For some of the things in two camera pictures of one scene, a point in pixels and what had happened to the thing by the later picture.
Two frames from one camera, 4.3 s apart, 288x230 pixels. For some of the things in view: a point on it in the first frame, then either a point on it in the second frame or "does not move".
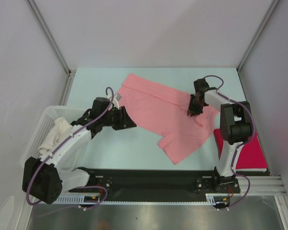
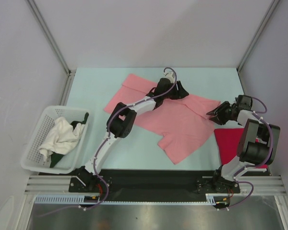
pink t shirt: [156, 109] does not move
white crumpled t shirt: [61, 129] does not move
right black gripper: [195, 111] -> [219, 110]
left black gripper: [124, 122] -> [181, 93]
